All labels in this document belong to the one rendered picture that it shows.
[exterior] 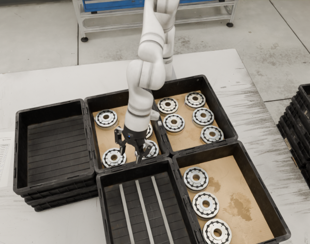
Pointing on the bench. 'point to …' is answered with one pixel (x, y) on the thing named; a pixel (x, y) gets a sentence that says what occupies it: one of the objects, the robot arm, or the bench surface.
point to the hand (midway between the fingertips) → (130, 155)
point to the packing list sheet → (1, 158)
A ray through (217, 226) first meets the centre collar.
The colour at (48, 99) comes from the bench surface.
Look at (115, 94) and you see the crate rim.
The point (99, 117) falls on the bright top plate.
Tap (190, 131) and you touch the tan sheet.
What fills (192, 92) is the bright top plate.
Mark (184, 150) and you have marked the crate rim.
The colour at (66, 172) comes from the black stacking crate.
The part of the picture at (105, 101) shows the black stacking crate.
